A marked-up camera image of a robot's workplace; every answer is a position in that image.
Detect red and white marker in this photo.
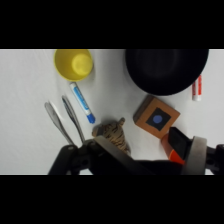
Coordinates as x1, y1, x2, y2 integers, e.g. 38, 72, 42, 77
191, 74, 203, 102

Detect black bowl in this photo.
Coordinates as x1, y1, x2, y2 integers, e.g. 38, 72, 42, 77
124, 49, 210, 97

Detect wooden block with blue dot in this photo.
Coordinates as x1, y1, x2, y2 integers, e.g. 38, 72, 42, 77
133, 95, 181, 140

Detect orange plastic cup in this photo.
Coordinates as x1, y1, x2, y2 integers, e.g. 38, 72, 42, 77
160, 133, 186, 166

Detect yellow plastic cup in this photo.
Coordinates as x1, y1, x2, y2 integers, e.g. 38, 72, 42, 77
53, 49, 95, 82

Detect striped tiger plush toy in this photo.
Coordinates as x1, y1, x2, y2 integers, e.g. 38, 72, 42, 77
91, 117, 132, 156

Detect blue and white marker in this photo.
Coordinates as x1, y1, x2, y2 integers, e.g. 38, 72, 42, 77
69, 81, 97, 125

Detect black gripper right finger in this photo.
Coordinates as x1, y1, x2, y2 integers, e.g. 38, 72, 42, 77
168, 126, 224, 176

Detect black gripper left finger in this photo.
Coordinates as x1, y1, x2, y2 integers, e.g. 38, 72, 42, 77
48, 134, 158, 176

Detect metal tongs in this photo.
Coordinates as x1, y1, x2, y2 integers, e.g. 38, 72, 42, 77
44, 94, 88, 148

